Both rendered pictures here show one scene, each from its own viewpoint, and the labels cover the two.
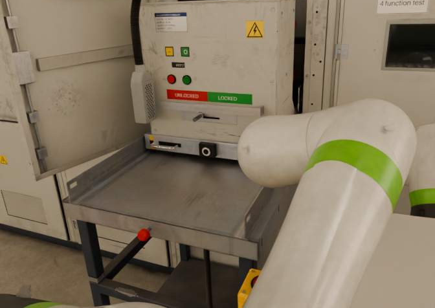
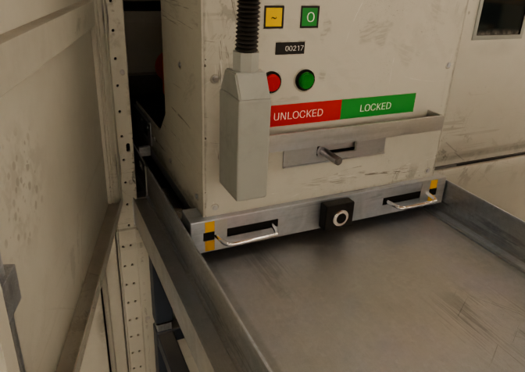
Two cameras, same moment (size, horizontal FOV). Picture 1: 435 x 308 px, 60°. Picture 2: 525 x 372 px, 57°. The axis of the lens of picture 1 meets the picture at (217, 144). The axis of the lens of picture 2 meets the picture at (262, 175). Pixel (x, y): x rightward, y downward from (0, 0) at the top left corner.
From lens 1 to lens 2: 112 cm
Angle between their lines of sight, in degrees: 46
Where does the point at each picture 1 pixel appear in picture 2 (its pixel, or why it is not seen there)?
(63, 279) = not seen: outside the picture
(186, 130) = (287, 187)
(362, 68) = not seen: hidden behind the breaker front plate
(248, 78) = (415, 64)
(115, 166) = (227, 327)
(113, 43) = not seen: outside the picture
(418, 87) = (500, 59)
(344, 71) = not seen: hidden behind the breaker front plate
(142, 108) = (264, 161)
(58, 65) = (20, 73)
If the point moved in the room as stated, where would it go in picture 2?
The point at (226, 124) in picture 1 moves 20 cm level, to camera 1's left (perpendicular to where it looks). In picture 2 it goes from (365, 156) to (298, 190)
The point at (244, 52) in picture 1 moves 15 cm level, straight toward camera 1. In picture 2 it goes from (418, 15) to (510, 25)
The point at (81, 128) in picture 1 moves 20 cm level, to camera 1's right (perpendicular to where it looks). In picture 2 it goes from (51, 266) to (180, 211)
